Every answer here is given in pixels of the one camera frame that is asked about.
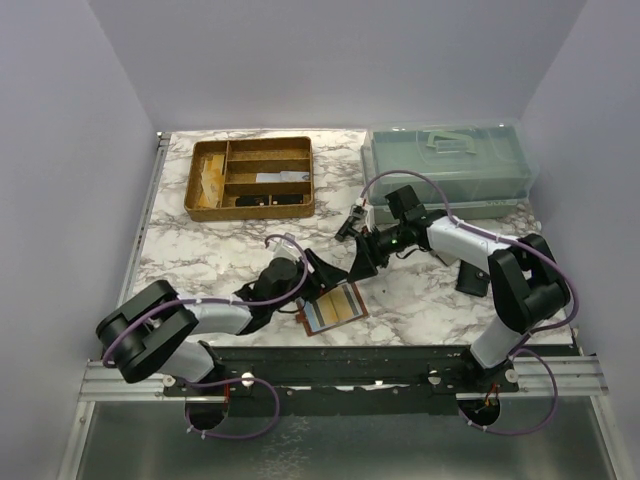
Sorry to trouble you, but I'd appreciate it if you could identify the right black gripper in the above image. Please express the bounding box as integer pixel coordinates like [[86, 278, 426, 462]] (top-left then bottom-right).
[[347, 223, 409, 283]]

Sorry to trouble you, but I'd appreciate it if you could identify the clear lidded plastic box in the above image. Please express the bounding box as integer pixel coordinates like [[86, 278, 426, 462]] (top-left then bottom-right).
[[361, 120, 539, 224]]

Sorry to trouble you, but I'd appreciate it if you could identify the white card in tray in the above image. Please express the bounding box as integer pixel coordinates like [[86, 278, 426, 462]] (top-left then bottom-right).
[[256, 171, 311, 183]]

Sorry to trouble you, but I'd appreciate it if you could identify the black T-shaped pipe fitting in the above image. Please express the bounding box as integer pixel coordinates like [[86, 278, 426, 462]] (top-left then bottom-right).
[[334, 214, 358, 242]]

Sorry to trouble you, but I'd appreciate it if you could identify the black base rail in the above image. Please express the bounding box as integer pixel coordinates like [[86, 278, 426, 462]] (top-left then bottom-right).
[[163, 346, 519, 417]]

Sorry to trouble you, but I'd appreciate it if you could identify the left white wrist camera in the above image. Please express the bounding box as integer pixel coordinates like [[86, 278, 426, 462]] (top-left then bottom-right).
[[268, 233, 300, 263]]

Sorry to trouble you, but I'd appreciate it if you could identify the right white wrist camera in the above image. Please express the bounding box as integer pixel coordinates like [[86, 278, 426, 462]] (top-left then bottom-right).
[[350, 197, 375, 234]]

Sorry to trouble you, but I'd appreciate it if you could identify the black item in tray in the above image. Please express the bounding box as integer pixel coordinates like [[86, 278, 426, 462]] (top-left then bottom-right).
[[234, 194, 304, 207]]

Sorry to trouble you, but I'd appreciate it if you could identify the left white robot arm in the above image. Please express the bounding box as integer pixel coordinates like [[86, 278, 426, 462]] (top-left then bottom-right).
[[96, 249, 348, 395]]

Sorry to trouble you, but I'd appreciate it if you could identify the grey card wallet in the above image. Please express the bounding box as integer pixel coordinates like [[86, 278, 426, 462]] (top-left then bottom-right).
[[433, 251, 458, 266]]

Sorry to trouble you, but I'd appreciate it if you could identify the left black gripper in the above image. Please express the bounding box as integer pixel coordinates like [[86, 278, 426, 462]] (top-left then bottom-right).
[[271, 250, 348, 313]]

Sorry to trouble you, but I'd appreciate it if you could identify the brown cork organizer tray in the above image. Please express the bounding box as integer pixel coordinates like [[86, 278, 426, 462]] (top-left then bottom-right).
[[184, 136, 315, 222]]

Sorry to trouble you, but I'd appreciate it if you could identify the brown leather card holder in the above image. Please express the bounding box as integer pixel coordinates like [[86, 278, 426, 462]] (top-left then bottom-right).
[[295, 282, 370, 339]]

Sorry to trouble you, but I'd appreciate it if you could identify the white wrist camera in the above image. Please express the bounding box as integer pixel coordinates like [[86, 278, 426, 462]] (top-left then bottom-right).
[[350, 197, 375, 234], [268, 233, 300, 263]]

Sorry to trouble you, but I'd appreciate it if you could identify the black snap wallet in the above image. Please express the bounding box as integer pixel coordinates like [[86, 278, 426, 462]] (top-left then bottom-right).
[[456, 261, 490, 297]]

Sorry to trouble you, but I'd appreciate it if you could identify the striped gold credit card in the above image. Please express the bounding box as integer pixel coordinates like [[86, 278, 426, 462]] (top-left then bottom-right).
[[304, 285, 365, 332]]

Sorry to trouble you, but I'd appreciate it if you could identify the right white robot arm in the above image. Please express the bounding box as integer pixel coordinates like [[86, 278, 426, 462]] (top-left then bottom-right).
[[335, 186, 570, 392]]

